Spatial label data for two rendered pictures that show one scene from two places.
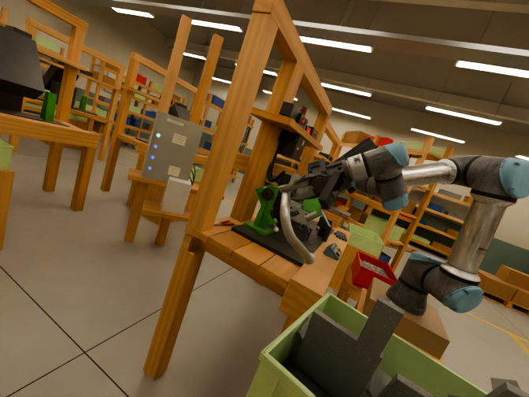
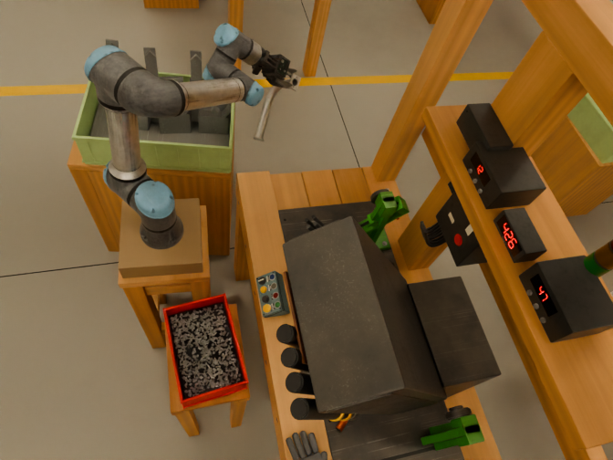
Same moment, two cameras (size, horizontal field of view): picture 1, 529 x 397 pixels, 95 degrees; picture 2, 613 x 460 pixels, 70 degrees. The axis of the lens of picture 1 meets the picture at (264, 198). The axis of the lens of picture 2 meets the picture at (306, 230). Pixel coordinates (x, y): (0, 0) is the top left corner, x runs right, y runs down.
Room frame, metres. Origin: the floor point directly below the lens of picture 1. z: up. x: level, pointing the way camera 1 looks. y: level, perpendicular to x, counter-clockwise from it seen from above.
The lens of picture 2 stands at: (1.82, -0.92, 2.38)
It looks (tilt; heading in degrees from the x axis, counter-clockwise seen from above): 58 degrees down; 131
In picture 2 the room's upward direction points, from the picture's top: 17 degrees clockwise
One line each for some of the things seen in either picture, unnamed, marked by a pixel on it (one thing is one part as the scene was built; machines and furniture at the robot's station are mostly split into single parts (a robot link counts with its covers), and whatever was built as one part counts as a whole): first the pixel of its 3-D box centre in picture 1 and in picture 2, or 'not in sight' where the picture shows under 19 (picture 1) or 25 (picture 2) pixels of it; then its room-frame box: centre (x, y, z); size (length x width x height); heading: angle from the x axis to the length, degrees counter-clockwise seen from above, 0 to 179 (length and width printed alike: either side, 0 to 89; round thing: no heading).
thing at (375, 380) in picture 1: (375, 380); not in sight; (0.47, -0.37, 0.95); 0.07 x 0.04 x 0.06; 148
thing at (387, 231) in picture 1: (360, 194); not in sight; (4.75, -1.72, 1.19); 2.30 x 0.55 x 2.39; 20
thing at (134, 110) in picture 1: (135, 113); not in sight; (7.85, 4.80, 1.12); 3.22 x 0.55 x 2.23; 159
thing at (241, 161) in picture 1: (267, 167); (503, 282); (1.81, 0.06, 1.23); 1.30 x 0.05 x 0.09; 158
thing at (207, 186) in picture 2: not in sight; (168, 176); (0.38, -0.47, 0.39); 0.68 x 0.52 x 0.79; 58
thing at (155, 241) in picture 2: (408, 293); (161, 224); (0.98, -0.71, 0.98); 0.15 x 0.15 x 0.10
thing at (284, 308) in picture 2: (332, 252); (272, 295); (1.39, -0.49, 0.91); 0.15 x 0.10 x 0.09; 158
